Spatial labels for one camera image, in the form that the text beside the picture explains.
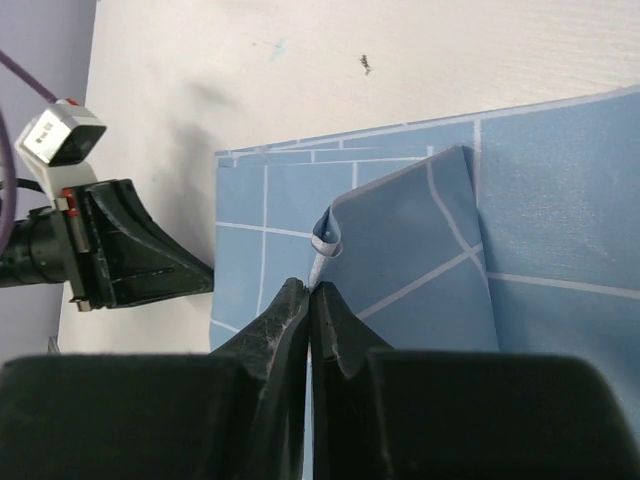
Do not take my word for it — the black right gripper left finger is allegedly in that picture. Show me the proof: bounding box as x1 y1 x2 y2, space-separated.
1 278 309 479

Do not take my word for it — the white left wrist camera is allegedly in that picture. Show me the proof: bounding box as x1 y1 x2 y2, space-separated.
14 100 107 200

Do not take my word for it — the blue grid placemat cloth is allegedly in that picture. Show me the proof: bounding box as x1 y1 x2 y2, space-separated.
210 87 639 479

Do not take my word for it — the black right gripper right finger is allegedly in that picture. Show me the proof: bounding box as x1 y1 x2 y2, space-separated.
309 282 635 479

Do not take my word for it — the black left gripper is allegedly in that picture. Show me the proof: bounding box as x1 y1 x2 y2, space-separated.
1 179 214 312

